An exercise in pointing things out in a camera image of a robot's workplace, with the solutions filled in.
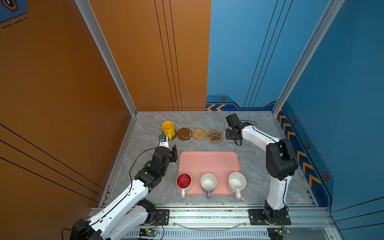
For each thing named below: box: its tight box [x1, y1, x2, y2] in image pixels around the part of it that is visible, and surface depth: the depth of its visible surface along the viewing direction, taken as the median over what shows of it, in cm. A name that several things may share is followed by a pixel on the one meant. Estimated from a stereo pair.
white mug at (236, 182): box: [227, 172, 247, 199], surface depth 80 cm
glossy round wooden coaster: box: [177, 127, 192, 141], surface depth 108 cm
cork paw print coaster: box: [207, 129, 223, 144], surface depth 107 cm
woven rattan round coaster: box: [192, 128, 207, 141], surface depth 108 cm
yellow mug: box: [162, 120, 176, 141], surface depth 99 cm
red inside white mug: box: [176, 172, 193, 198], surface depth 80 cm
